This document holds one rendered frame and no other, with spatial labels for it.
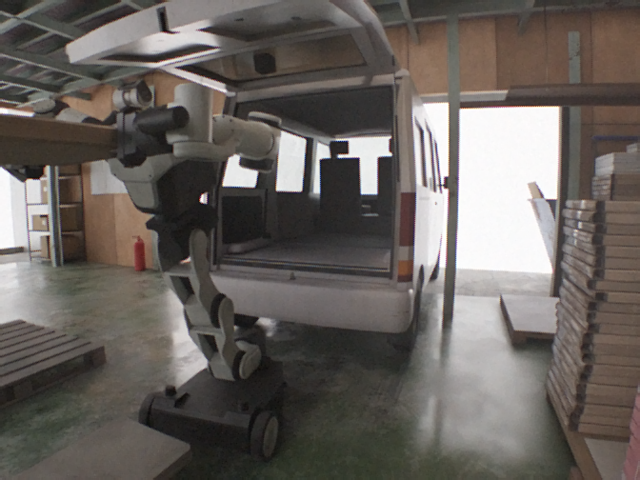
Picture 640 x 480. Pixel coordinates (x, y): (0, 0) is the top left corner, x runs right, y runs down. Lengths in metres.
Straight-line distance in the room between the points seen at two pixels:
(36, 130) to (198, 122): 0.29
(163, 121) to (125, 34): 1.07
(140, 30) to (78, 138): 0.88
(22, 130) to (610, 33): 4.52
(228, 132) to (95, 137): 0.27
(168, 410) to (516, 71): 4.04
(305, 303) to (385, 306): 0.47
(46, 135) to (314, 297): 1.73
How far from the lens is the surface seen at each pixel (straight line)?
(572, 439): 1.87
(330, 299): 2.17
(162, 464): 1.42
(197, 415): 1.66
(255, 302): 2.39
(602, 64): 4.46
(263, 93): 2.79
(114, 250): 6.61
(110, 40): 1.74
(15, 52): 5.44
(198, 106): 0.65
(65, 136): 0.80
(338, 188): 4.16
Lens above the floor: 1.05
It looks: 7 degrees down
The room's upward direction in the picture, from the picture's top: straight up
